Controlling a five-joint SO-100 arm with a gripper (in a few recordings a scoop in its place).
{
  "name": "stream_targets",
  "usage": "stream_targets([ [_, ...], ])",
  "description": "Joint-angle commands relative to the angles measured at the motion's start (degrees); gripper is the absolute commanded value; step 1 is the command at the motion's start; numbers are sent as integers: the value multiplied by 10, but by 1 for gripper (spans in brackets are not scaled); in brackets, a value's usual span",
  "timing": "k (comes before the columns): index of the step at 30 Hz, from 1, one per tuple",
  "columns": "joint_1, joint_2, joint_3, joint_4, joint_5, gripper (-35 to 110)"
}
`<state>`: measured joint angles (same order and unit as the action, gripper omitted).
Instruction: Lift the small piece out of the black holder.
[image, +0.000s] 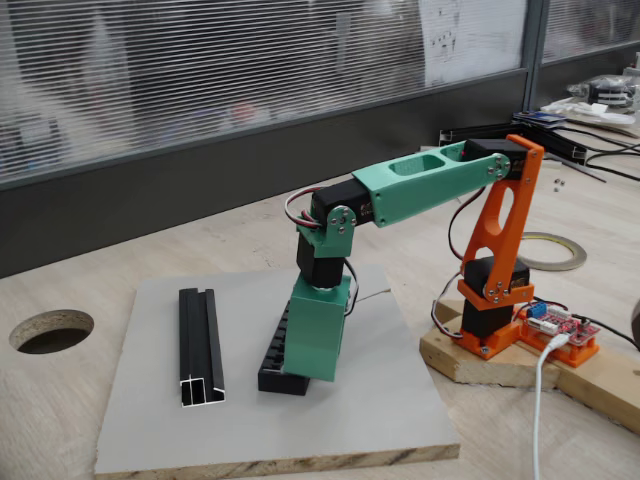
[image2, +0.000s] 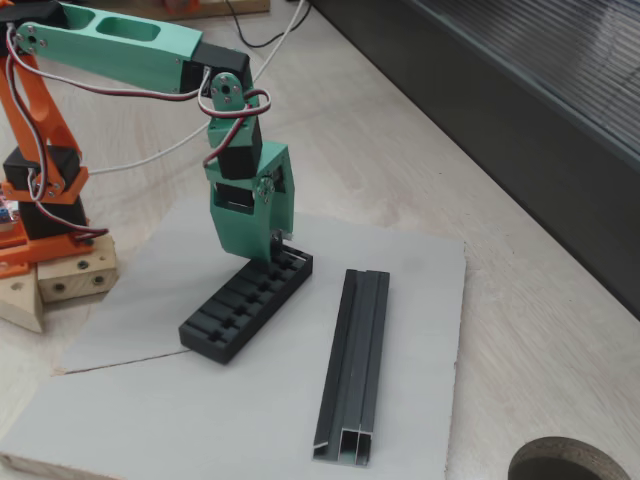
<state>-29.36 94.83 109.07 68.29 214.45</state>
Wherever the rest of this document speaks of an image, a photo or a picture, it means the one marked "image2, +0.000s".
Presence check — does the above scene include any small grey metal bracket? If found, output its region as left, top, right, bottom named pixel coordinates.
left=269, top=228, right=307, bottom=259

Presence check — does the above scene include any black slotted holder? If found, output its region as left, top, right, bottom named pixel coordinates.
left=178, top=247, right=315, bottom=365

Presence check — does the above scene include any wooden base block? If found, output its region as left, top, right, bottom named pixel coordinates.
left=0, top=267, right=45, bottom=335

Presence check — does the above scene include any long wooden plank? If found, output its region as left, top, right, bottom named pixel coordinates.
left=159, top=0, right=271, bottom=21

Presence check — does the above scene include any light wooden block with screws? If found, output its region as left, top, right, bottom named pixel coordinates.
left=37, top=233, right=119, bottom=304

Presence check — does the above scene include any black aluminium profile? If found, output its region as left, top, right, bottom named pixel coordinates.
left=312, top=268, right=391, bottom=469

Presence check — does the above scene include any grey wooden board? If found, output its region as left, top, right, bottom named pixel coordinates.
left=0, top=194, right=469, bottom=480

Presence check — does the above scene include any white USB cable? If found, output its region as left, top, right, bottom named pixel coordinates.
left=89, top=0, right=314, bottom=176

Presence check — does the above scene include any black cable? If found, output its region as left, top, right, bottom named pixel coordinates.
left=224, top=0, right=309, bottom=50

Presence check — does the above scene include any red white black servo wire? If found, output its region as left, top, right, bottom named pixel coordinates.
left=9, top=24, right=274, bottom=171
left=34, top=199, right=110, bottom=247
left=4, top=24, right=59, bottom=204

